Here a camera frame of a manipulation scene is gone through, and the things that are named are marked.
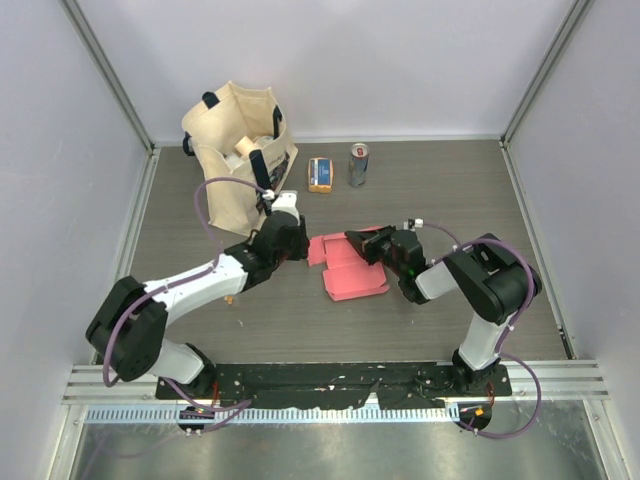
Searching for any clear plastic bottle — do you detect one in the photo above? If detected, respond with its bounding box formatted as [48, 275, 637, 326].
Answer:
[225, 152, 250, 173]

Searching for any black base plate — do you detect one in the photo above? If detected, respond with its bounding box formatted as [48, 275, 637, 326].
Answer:
[179, 362, 512, 410]

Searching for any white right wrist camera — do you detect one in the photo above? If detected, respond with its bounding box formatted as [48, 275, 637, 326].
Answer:
[403, 218, 424, 231]

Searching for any aluminium corner post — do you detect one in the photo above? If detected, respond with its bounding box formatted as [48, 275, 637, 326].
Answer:
[59, 0, 156, 154]
[497, 0, 594, 149]

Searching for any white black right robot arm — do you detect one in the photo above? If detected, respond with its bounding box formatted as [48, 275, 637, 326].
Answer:
[345, 226, 543, 395]

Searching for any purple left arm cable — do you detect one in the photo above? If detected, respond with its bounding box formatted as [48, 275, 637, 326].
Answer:
[102, 177, 271, 389]

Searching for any silver energy drink can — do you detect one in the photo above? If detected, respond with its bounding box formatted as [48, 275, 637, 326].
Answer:
[348, 143, 369, 188]

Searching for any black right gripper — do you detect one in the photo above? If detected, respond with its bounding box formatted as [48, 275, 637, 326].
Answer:
[345, 224, 406, 278]

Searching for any beige canvas tote bag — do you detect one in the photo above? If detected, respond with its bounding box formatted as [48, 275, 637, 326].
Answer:
[181, 82, 298, 235]

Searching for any pink paper box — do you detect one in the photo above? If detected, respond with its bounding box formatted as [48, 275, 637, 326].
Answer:
[307, 233, 389, 302]

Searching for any slotted cable duct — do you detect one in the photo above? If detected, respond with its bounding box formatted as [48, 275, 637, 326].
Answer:
[84, 403, 459, 425]

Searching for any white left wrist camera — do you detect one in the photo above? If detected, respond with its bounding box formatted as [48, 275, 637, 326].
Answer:
[262, 190, 300, 219]

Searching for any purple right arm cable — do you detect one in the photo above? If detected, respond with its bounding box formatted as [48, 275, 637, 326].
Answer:
[422, 219, 539, 361]

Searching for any orange sponge blue label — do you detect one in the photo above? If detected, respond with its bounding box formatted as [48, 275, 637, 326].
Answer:
[307, 157, 334, 194]

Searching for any aluminium corner post right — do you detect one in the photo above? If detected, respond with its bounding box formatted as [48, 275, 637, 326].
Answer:
[497, 0, 594, 149]

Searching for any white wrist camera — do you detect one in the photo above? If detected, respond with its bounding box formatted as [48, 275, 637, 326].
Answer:
[262, 190, 300, 219]
[403, 218, 424, 231]

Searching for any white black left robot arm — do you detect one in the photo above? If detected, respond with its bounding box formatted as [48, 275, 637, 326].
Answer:
[85, 211, 310, 399]

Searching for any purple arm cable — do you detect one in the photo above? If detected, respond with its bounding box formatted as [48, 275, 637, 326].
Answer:
[102, 177, 271, 389]
[422, 219, 539, 361]

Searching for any aluminium corner post left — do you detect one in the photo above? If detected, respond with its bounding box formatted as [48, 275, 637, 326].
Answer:
[59, 0, 156, 154]

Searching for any aluminium front rail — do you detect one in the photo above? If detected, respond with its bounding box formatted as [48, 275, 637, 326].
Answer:
[62, 359, 611, 406]

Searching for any cream lotion bottle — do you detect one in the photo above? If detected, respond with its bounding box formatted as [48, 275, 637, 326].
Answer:
[234, 136, 260, 158]

